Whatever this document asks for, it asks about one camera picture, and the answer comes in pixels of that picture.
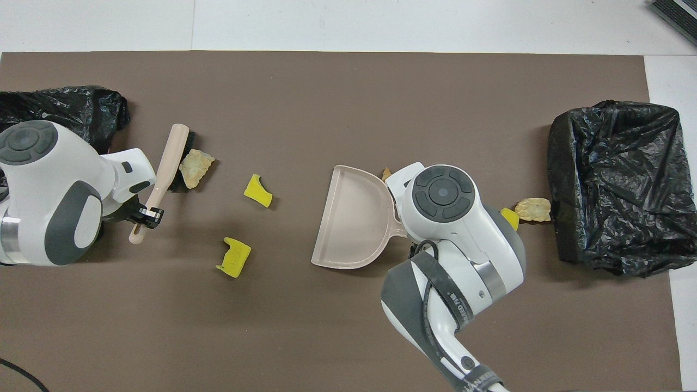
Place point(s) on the beige plastic dustpan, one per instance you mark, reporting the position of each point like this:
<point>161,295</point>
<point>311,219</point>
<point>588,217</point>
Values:
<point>354,218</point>

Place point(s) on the yellow sponge piece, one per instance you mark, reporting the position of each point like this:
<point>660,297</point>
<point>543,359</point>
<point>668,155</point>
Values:
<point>235,258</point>
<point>257,190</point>
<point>511,216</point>

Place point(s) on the black bag-lined bin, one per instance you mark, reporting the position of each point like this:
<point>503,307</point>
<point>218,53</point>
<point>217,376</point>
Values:
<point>626,179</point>
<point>81,106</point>

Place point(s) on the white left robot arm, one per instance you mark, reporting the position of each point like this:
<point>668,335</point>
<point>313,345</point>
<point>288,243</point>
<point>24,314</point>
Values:
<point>49,185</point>

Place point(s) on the pale ridged bread chunk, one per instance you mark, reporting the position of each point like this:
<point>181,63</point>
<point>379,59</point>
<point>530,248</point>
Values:
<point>196,169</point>

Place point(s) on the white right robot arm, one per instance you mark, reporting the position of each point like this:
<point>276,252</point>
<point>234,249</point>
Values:
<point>457,256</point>

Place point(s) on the striped croissant piece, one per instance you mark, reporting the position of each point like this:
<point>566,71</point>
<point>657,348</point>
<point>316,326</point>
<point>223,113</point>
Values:
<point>387,175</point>

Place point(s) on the pale bread piece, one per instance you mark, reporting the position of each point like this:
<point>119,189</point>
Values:
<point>533,209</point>

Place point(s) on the beige hand brush black bristles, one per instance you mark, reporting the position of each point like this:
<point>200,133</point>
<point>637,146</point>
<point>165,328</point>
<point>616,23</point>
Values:
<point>171,158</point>

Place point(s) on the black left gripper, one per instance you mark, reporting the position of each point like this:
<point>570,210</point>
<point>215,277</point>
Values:
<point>122,211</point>

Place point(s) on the dark grey ribbed panel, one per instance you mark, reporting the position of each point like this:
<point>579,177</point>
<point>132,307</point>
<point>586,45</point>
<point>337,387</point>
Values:
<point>678,16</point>

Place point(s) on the brown table mat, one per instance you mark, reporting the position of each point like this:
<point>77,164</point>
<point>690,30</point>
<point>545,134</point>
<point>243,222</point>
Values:
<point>272,81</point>

